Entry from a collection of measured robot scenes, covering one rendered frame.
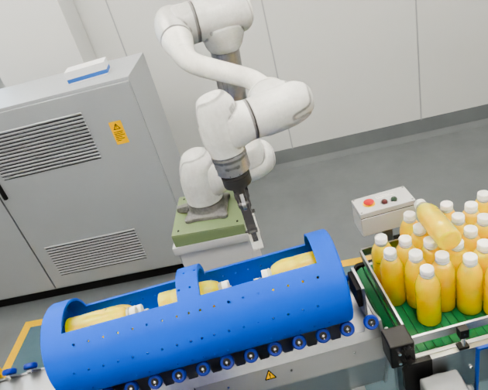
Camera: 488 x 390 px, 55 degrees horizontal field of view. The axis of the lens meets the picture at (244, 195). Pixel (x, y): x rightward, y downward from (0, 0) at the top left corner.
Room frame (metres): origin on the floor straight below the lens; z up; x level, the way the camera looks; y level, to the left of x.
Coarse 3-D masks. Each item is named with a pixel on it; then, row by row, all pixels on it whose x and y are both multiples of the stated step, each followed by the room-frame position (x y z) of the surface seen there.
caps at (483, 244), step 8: (480, 192) 1.22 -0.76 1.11; (448, 200) 1.22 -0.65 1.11; (448, 208) 1.19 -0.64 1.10; (472, 208) 1.16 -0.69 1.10; (456, 216) 1.14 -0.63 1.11; (464, 216) 1.13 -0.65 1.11; (480, 216) 1.11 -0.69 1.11; (464, 232) 1.07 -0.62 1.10; (472, 232) 1.05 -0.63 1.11; (480, 240) 1.00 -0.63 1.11; (480, 248) 0.98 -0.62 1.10
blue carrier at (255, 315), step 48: (144, 288) 1.20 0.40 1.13; (192, 288) 1.02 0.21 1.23; (240, 288) 0.98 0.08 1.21; (288, 288) 0.95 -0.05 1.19; (336, 288) 0.93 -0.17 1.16; (48, 336) 1.00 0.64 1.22; (96, 336) 0.97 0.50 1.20; (144, 336) 0.95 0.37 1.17; (192, 336) 0.93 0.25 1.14; (240, 336) 0.92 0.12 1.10; (288, 336) 0.93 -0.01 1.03; (96, 384) 0.93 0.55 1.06
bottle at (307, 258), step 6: (306, 252) 1.07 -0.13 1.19; (312, 252) 1.06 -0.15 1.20; (288, 258) 1.06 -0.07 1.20; (294, 258) 1.05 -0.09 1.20; (300, 258) 1.05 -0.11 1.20; (306, 258) 1.04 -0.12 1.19; (312, 258) 1.04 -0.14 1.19; (276, 264) 1.06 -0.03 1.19; (282, 264) 1.05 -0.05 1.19; (288, 264) 1.04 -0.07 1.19; (294, 264) 1.04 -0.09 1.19; (300, 264) 1.03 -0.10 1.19; (306, 264) 1.03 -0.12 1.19; (270, 270) 1.06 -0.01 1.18; (276, 270) 1.04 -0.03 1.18; (282, 270) 1.03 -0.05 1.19; (288, 270) 1.03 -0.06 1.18
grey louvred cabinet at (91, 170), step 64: (128, 64) 2.90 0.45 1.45; (0, 128) 2.73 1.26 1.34; (64, 128) 2.67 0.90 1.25; (128, 128) 2.63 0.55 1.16; (0, 192) 2.73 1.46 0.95; (64, 192) 2.70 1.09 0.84; (128, 192) 2.65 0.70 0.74; (0, 256) 2.79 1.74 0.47; (64, 256) 2.73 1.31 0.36; (128, 256) 2.68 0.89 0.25
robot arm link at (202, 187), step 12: (192, 156) 1.65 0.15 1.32; (204, 156) 1.65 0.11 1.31; (180, 168) 1.67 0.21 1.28; (192, 168) 1.63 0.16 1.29; (204, 168) 1.62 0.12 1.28; (180, 180) 1.67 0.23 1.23; (192, 180) 1.62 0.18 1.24; (204, 180) 1.61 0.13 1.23; (216, 180) 1.62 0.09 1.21; (192, 192) 1.62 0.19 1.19; (204, 192) 1.61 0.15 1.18; (216, 192) 1.62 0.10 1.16; (192, 204) 1.64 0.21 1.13; (204, 204) 1.61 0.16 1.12
